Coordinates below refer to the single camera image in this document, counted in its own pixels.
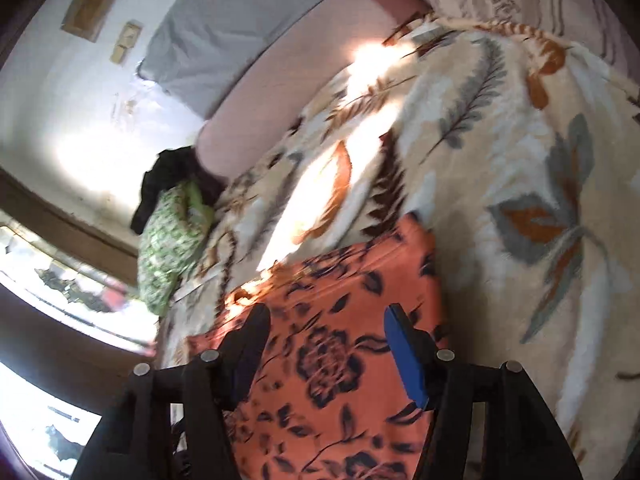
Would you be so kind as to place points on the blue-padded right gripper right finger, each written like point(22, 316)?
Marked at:
point(522, 440)

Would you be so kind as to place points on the black clothing pile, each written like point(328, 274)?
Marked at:
point(171, 168)

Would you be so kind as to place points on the grey pillow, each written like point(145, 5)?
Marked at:
point(203, 47)

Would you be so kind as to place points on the orange black floral garment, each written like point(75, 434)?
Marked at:
point(327, 401)

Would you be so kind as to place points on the framed wall picture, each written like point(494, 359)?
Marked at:
point(85, 18)

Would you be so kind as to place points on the beige wall switch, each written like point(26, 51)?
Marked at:
point(126, 41)

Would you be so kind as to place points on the pink bolster cushion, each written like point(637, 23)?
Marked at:
point(268, 98)

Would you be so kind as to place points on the leaf-pattern fleece blanket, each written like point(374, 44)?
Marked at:
point(519, 151)

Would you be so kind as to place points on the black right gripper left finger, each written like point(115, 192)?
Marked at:
point(169, 423)

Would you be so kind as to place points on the green white patterned pillow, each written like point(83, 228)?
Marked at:
point(175, 230)

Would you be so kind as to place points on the stained glass window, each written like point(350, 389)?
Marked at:
point(70, 335)

